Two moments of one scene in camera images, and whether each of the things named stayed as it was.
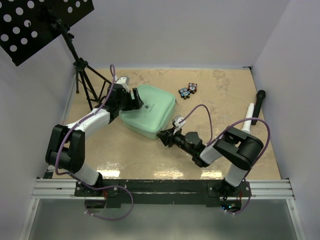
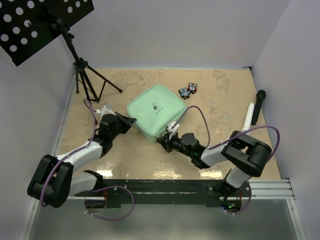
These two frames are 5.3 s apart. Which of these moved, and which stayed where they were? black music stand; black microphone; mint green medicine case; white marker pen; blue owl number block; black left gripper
Moved: black left gripper; mint green medicine case
Stayed: black microphone; black music stand; blue owl number block; white marker pen
